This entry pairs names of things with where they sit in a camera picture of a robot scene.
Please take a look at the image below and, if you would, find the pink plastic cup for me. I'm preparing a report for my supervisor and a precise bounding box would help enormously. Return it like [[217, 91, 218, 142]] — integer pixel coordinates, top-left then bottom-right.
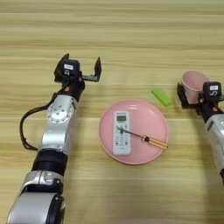
[[179, 70, 211, 105]]

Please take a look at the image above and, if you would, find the white remote control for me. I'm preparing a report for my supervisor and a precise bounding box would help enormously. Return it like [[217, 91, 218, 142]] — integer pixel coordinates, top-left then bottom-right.
[[112, 110, 132, 157]]

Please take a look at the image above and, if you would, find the green rectangular block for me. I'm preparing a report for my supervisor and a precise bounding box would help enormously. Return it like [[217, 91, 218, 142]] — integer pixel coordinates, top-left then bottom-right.
[[150, 88, 174, 108]]

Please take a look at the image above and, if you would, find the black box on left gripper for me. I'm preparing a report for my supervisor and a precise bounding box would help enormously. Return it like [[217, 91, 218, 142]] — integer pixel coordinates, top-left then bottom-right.
[[58, 59, 81, 82]]

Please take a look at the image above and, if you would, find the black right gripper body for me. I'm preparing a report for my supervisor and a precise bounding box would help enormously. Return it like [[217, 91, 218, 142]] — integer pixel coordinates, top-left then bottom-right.
[[183, 97, 224, 123]]

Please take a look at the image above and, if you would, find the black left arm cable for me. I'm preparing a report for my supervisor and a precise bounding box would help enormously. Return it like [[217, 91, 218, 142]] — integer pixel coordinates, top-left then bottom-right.
[[19, 89, 65, 151]]

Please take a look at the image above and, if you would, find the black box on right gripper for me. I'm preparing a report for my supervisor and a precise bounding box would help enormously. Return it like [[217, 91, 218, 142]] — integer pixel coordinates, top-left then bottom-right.
[[202, 81, 222, 102]]

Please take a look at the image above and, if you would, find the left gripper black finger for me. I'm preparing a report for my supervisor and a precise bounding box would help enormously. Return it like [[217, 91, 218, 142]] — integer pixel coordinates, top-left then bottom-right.
[[53, 52, 70, 83], [93, 56, 102, 82]]

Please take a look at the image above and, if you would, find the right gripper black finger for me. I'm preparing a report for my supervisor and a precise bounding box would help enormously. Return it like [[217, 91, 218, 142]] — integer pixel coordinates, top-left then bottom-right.
[[176, 82, 188, 109]]

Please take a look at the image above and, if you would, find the pink round plate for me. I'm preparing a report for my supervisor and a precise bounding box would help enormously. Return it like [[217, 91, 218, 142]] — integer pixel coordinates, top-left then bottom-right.
[[98, 99, 170, 166]]

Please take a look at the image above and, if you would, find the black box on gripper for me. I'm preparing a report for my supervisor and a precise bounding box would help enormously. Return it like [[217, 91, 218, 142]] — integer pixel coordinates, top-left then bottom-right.
[[202, 81, 222, 102], [58, 59, 81, 82]]

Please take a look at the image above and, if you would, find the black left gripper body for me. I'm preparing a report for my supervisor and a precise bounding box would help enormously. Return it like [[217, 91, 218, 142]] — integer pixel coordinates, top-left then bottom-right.
[[60, 74, 99, 102]]

